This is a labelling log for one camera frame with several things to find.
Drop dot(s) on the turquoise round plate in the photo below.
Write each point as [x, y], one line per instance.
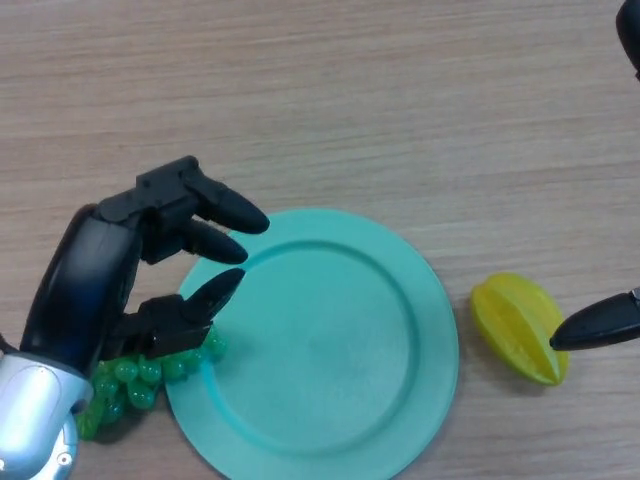
[320, 345]

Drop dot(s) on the green grapes bunch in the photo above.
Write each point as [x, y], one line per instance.
[135, 372]

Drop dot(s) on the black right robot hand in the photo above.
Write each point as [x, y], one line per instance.
[595, 325]

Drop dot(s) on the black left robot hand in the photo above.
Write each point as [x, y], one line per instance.
[80, 285]

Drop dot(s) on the yellow starfruit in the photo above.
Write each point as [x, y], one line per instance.
[505, 315]

